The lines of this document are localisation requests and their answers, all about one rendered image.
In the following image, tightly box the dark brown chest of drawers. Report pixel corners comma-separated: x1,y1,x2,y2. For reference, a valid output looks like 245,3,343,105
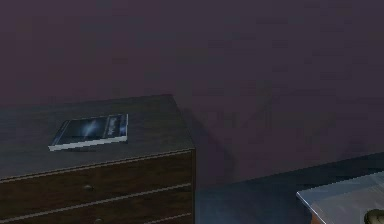
0,93,197,224

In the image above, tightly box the dark blue book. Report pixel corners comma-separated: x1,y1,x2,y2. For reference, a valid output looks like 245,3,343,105
48,113,129,152

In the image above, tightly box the dark olive round object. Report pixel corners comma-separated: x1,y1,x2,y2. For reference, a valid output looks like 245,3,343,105
363,208,384,224

